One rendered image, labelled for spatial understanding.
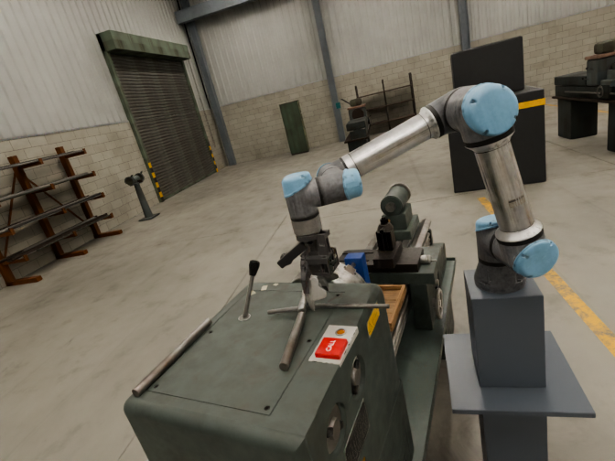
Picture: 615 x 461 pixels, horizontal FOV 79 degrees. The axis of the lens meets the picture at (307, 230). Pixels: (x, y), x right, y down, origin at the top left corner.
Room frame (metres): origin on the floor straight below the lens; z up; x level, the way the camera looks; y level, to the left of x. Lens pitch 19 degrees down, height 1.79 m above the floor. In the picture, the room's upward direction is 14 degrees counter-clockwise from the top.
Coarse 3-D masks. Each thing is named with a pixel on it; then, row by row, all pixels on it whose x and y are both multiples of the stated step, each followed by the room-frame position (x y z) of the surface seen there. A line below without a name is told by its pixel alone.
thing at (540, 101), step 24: (480, 48) 5.46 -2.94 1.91; (504, 48) 5.35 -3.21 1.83; (456, 72) 5.60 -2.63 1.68; (480, 72) 5.47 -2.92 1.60; (504, 72) 5.35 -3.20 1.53; (528, 96) 4.90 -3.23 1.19; (528, 120) 4.91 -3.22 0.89; (456, 144) 5.27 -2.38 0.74; (528, 144) 4.91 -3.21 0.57; (456, 168) 5.28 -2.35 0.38; (528, 168) 4.92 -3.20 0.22; (456, 192) 5.30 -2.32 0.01
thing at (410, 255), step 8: (408, 248) 1.75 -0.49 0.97; (416, 248) 1.72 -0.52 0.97; (344, 256) 1.84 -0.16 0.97; (368, 256) 1.77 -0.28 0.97; (400, 256) 1.68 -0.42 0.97; (408, 256) 1.65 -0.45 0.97; (416, 256) 1.63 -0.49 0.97; (368, 264) 1.67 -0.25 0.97; (400, 264) 1.60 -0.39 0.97; (408, 264) 1.58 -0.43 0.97; (416, 264) 1.56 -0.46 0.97; (376, 272) 1.66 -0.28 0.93; (384, 272) 1.64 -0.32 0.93; (392, 272) 1.62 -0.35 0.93; (400, 272) 1.60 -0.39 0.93; (408, 272) 1.58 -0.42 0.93; (416, 272) 1.56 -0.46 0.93
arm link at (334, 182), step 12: (336, 168) 0.97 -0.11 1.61; (324, 180) 0.89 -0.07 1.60; (336, 180) 0.88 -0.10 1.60; (348, 180) 0.88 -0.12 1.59; (360, 180) 0.88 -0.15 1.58; (324, 192) 0.88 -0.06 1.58; (336, 192) 0.88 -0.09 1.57; (348, 192) 0.88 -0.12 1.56; (360, 192) 0.88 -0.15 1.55; (324, 204) 0.89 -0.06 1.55
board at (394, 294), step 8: (384, 288) 1.54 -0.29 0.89; (392, 288) 1.53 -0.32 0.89; (400, 288) 1.51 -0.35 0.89; (384, 296) 1.48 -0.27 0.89; (392, 296) 1.47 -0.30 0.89; (400, 296) 1.42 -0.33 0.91; (392, 304) 1.41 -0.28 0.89; (400, 304) 1.39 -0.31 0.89; (392, 312) 1.32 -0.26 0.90; (392, 320) 1.27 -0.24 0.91; (392, 328) 1.25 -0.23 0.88
